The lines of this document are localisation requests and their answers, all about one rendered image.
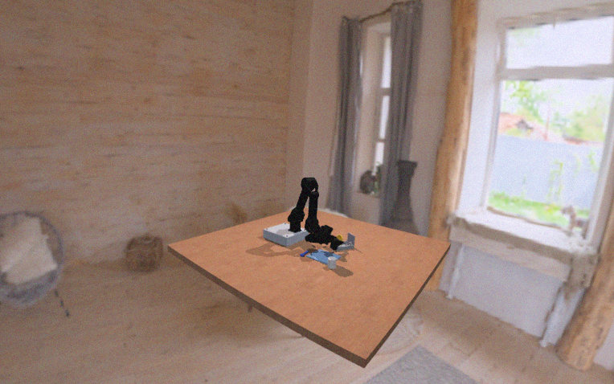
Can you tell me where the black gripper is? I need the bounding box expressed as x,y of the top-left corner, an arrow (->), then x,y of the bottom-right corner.
319,235 -> 343,250

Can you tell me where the grey dish rack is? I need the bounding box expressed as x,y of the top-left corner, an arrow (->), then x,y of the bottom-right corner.
336,232 -> 355,251

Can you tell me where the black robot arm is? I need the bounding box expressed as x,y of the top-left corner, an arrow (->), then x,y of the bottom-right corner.
288,178 -> 334,243

